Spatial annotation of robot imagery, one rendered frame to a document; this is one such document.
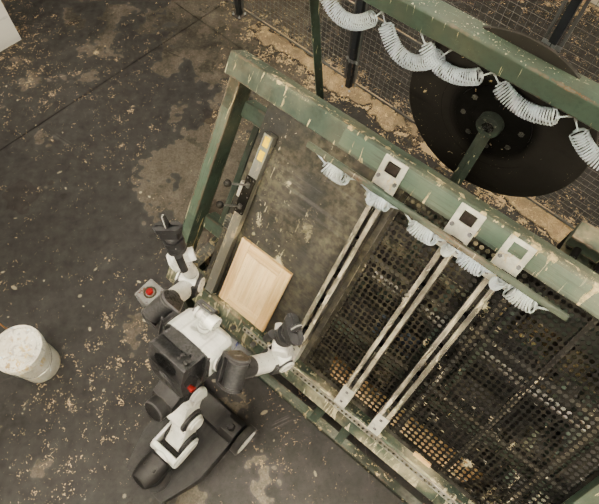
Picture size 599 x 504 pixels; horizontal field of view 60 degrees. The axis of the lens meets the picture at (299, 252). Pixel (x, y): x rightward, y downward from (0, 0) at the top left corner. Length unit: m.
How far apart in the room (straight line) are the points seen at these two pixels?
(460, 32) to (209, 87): 3.17
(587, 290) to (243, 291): 1.56
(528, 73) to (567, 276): 0.71
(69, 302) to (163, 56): 2.47
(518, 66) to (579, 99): 0.23
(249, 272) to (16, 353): 1.63
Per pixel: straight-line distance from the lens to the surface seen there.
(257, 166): 2.36
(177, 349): 2.19
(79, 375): 3.80
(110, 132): 4.75
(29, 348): 3.57
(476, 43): 2.09
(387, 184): 1.99
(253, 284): 2.61
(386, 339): 2.32
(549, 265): 1.94
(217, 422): 3.33
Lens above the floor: 3.45
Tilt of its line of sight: 62 degrees down
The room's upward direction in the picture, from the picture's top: 4 degrees clockwise
